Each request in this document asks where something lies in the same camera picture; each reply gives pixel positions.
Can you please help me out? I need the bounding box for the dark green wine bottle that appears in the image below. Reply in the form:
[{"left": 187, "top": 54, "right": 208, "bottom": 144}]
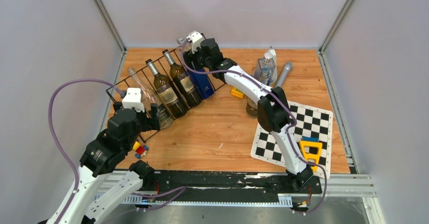
[{"left": 162, "top": 50, "right": 201, "bottom": 108}]

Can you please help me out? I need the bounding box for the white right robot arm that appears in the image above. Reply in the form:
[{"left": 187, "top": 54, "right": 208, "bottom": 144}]
[{"left": 182, "top": 36, "right": 313, "bottom": 193}]

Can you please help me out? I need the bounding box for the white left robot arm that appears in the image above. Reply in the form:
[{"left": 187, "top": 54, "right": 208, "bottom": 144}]
[{"left": 43, "top": 102, "right": 160, "bottom": 223}]

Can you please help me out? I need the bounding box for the olive green wine bottle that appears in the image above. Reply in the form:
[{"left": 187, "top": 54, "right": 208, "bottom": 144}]
[{"left": 146, "top": 59, "right": 187, "bottom": 118}]

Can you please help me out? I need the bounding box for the yellow red toy car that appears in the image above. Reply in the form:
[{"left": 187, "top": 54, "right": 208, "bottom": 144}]
[{"left": 133, "top": 141, "right": 149, "bottom": 159}]

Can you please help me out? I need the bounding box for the yellow red blue block house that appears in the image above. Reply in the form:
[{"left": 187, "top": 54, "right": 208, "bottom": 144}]
[{"left": 230, "top": 87, "right": 244, "bottom": 99}]

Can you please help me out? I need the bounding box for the grey wedge stand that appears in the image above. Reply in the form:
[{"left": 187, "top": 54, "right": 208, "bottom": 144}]
[{"left": 267, "top": 49, "right": 278, "bottom": 85}]

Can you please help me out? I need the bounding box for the silver metal cylinder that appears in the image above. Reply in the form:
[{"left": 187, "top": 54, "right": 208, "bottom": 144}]
[{"left": 275, "top": 61, "right": 293, "bottom": 87}]

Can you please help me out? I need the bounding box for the black white chessboard mat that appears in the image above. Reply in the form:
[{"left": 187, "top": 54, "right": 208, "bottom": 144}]
[{"left": 250, "top": 101, "right": 333, "bottom": 178}]

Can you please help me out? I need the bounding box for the yellow arch blue block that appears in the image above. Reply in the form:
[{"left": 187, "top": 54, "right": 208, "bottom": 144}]
[{"left": 299, "top": 137, "right": 323, "bottom": 164}]

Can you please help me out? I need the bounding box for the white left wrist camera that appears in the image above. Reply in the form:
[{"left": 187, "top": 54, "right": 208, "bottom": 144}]
[{"left": 122, "top": 87, "right": 145, "bottom": 113}]

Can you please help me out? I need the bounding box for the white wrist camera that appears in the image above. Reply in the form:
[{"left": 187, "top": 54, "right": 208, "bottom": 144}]
[
  {"left": 186, "top": 30, "right": 205, "bottom": 54},
  {"left": 122, "top": 87, "right": 145, "bottom": 113}
]

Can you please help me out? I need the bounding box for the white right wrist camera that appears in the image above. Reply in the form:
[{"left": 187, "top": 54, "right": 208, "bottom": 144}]
[{"left": 186, "top": 30, "right": 205, "bottom": 54}]

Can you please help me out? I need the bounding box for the black wire wine rack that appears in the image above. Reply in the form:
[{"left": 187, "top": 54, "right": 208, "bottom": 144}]
[{"left": 116, "top": 36, "right": 225, "bottom": 143}]

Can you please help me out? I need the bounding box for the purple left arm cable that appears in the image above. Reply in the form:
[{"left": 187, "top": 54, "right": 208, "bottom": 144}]
[{"left": 48, "top": 78, "right": 125, "bottom": 224}]

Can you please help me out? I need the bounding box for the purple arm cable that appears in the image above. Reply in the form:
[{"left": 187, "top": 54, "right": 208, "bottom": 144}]
[
  {"left": 48, "top": 78, "right": 125, "bottom": 224},
  {"left": 179, "top": 37, "right": 328, "bottom": 215}
]

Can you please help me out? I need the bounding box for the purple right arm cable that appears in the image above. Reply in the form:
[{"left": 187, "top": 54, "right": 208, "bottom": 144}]
[{"left": 179, "top": 37, "right": 328, "bottom": 215}]

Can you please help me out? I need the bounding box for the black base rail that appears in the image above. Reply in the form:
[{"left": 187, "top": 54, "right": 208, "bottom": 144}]
[{"left": 139, "top": 170, "right": 323, "bottom": 207}]

